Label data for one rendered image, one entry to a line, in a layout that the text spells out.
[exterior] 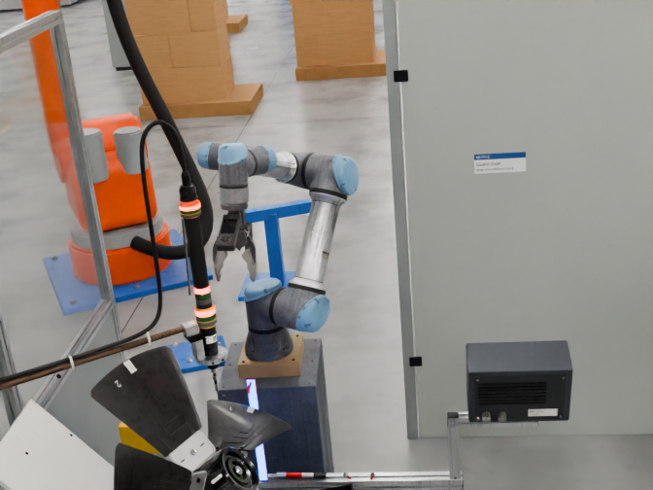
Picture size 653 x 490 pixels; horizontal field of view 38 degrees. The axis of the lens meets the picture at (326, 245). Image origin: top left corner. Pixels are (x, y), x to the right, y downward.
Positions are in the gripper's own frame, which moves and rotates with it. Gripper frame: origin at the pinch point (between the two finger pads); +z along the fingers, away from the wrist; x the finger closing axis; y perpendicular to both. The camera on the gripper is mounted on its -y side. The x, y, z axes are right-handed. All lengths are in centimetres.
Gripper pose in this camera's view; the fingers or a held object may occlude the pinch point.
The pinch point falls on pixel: (235, 279)
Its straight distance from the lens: 249.8
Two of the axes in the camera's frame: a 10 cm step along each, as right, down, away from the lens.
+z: 0.1, 9.7, 2.4
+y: 1.2, -2.4, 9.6
